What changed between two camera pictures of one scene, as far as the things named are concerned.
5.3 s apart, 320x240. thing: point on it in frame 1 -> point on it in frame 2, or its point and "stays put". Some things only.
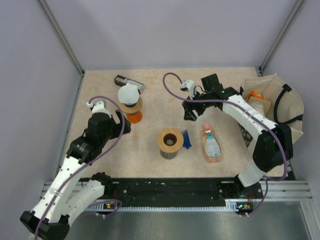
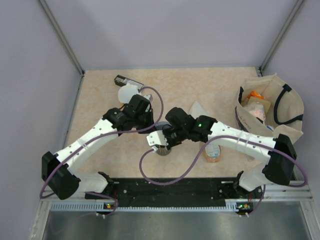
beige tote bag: x=286 y=104 stays put
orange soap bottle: x=211 y=148 stays put
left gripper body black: x=113 y=132 -> x=145 y=121
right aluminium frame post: x=279 y=37 stays put
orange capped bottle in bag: x=253 y=93 stays put
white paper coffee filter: x=128 y=94 stays put
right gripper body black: x=203 y=106 -> x=175 y=137
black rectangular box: x=121 y=81 stays put
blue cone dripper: x=187 y=142 -> x=160 y=125
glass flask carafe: x=168 y=155 -> x=163 y=150
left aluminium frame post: x=48 y=14 stays put
